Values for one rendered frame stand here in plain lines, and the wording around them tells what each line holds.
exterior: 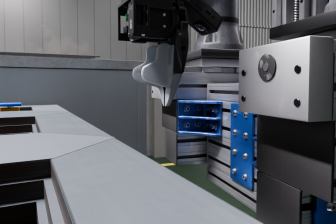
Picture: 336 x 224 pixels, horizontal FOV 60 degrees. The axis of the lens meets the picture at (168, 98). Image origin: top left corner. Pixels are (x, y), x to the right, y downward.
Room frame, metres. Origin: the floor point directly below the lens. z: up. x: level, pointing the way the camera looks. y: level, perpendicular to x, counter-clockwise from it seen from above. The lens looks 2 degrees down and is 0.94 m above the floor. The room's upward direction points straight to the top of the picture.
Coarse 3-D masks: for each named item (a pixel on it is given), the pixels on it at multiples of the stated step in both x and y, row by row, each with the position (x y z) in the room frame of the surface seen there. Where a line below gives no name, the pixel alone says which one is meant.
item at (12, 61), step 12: (0, 60) 1.05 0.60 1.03; (12, 60) 1.07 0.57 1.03; (24, 60) 1.09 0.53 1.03; (36, 60) 1.10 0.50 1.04; (48, 60) 1.12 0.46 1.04; (60, 60) 1.14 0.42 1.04; (72, 60) 1.16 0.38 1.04; (84, 60) 1.18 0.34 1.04; (96, 60) 1.21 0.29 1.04; (108, 60) 1.23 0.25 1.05; (120, 60) 1.25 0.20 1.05; (132, 60) 1.27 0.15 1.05
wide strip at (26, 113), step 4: (0, 112) 0.78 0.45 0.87; (4, 112) 0.78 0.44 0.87; (8, 112) 0.78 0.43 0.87; (12, 112) 0.78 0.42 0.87; (16, 112) 0.78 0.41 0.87; (20, 112) 0.78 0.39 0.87; (24, 112) 0.78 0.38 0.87; (28, 112) 0.78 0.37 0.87; (32, 112) 0.78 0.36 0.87; (36, 112) 0.78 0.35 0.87; (40, 112) 0.78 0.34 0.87; (44, 112) 0.78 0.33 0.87; (48, 112) 0.78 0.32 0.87; (52, 112) 0.78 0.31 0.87; (56, 112) 0.78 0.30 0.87; (60, 112) 0.78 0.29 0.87; (0, 116) 0.68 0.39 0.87; (4, 116) 0.68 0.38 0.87; (8, 116) 0.68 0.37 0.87; (12, 116) 0.68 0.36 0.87; (16, 116) 0.68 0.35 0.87; (20, 116) 0.68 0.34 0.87; (24, 116) 0.68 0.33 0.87; (28, 116) 0.68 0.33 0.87; (32, 116) 0.68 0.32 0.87
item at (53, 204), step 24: (0, 120) 0.66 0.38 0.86; (24, 120) 0.68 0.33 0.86; (0, 168) 0.27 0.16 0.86; (24, 168) 0.28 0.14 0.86; (48, 168) 0.29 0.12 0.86; (0, 192) 0.26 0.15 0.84; (24, 192) 0.27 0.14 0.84; (48, 192) 0.24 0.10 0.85; (0, 216) 0.26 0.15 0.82; (24, 216) 0.26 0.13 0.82; (48, 216) 0.22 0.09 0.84
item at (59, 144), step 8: (48, 136) 0.41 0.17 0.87; (56, 136) 0.41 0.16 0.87; (64, 136) 0.41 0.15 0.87; (72, 136) 0.41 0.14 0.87; (80, 136) 0.41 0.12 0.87; (88, 136) 0.41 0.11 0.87; (48, 144) 0.36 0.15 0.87; (56, 144) 0.36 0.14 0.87; (64, 144) 0.36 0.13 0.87; (72, 144) 0.36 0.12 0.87; (80, 144) 0.36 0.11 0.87; (88, 144) 0.36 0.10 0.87; (56, 152) 0.31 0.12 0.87; (64, 152) 0.31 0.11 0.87
